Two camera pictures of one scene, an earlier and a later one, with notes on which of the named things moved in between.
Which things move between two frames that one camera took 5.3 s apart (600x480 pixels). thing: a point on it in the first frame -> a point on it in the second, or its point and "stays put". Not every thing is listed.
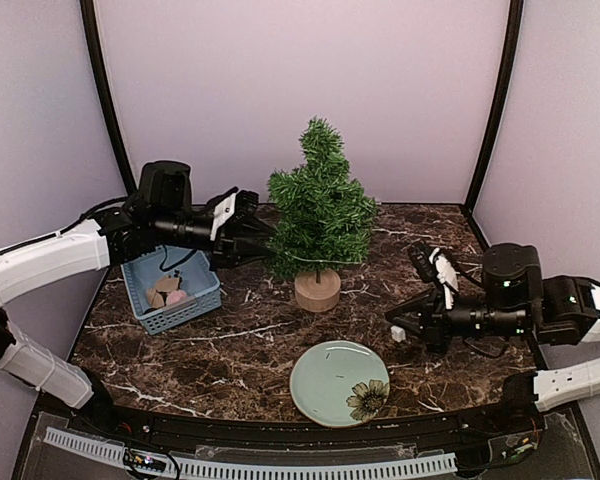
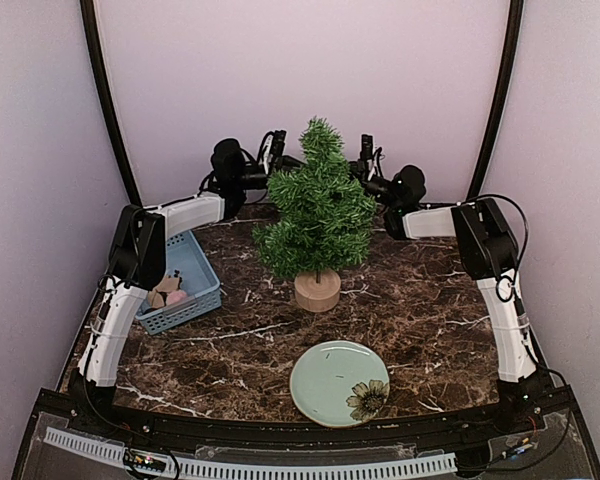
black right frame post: (505, 90) stays put
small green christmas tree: (322, 218) stays put
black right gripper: (431, 325) -> (360, 172)
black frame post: (87, 12) stays put
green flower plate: (339, 383) stays put
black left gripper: (237, 251) -> (287, 162)
